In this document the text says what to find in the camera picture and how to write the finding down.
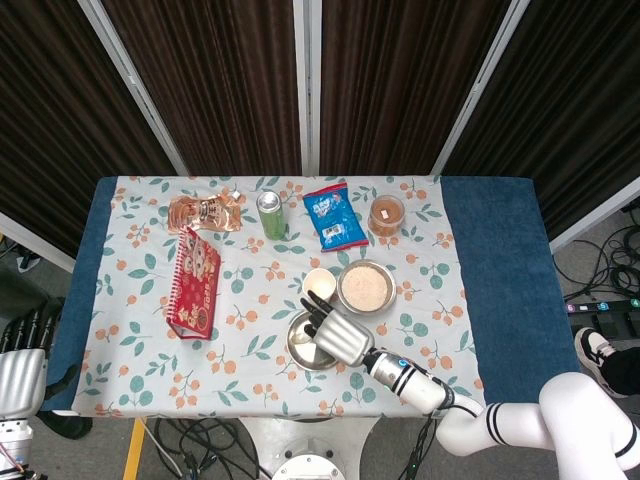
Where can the black trouser leg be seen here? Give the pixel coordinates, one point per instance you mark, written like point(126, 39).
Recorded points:
point(625, 372)

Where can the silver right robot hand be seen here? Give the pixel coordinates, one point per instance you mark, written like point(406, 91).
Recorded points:
point(342, 337)

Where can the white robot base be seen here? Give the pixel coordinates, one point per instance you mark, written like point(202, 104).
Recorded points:
point(310, 445)

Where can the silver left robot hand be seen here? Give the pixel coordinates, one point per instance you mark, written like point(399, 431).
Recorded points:
point(20, 375)

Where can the dark brown screen panel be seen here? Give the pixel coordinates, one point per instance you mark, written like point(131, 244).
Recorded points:
point(400, 85)
point(565, 110)
point(215, 85)
point(45, 125)

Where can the blue table cover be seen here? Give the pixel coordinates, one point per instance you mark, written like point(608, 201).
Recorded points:
point(500, 225)

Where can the white paper cup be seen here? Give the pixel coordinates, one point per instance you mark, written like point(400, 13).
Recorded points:
point(320, 282)

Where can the blue snack bag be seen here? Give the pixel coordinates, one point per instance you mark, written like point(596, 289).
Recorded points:
point(332, 217)

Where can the red spiral desk calendar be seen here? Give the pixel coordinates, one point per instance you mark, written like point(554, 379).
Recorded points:
point(197, 287)

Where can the floral tablecloth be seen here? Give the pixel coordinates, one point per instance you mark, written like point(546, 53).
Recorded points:
point(225, 380)

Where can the orange spout pouch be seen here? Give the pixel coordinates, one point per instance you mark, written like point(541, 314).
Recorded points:
point(202, 212)

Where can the steel plate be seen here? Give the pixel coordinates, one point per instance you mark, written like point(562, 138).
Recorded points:
point(300, 350)

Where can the clear jar with orange contents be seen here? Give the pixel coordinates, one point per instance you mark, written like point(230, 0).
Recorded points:
point(386, 215)

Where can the green drink can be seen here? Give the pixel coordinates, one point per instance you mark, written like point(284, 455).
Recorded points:
point(272, 217)

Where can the white and black sneaker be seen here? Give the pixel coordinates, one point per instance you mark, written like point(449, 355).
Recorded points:
point(590, 355)

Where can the black power strip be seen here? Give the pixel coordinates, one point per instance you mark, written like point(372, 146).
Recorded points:
point(605, 306)

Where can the metal bowl with powder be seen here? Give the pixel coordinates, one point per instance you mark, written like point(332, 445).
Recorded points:
point(365, 288)

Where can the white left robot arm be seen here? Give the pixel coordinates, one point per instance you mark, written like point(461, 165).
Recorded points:
point(12, 445)

